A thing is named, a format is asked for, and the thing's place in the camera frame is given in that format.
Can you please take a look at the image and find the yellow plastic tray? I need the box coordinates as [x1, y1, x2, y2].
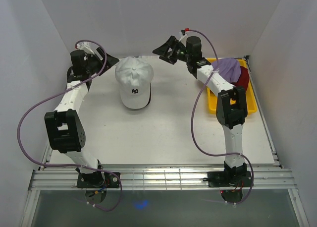
[207, 58, 258, 115]

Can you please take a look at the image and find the purple baseball cap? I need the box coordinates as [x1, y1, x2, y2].
[197, 58, 241, 91]

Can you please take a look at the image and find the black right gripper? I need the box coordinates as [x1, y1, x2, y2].
[153, 36, 191, 65]

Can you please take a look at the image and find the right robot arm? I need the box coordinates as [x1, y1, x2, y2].
[153, 36, 252, 187]

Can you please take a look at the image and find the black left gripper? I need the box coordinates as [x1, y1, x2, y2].
[85, 48, 119, 76]

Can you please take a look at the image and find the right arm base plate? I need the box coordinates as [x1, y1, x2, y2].
[203, 171, 253, 187]

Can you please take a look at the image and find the dark red baseball cap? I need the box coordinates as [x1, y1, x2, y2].
[232, 66, 250, 91]

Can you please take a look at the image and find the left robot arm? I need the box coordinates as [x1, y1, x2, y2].
[44, 45, 119, 188]

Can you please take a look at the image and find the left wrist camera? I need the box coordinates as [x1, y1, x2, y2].
[75, 41, 95, 55]

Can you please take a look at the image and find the aluminium frame rail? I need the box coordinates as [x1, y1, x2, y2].
[29, 167, 297, 191]

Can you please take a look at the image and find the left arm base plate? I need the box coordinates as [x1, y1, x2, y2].
[76, 171, 120, 188]

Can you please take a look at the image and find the white baseball cap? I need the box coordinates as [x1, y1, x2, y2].
[115, 57, 154, 109]

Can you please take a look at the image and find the black baseball cap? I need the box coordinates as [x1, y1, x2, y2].
[128, 83, 153, 111]

